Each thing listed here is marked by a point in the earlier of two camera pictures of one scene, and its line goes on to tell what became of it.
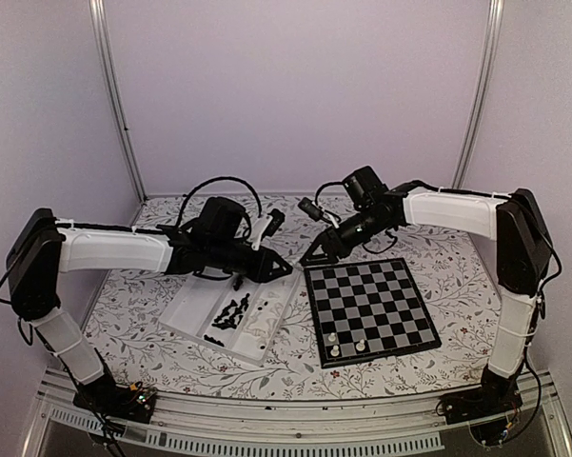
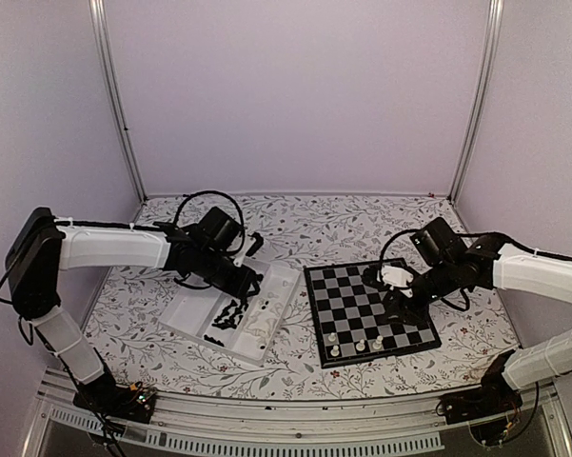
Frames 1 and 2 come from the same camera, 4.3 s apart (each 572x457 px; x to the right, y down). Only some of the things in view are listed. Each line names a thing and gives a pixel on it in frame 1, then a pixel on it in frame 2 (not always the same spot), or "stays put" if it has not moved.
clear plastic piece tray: [239, 324] stays put
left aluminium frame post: [100, 26] stays put
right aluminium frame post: [476, 122] stays put
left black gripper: [263, 272] → [241, 287]
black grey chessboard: [367, 309] stays put
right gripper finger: [322, 254] → [415, 315]
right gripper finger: [324, 251] → [397, 307]
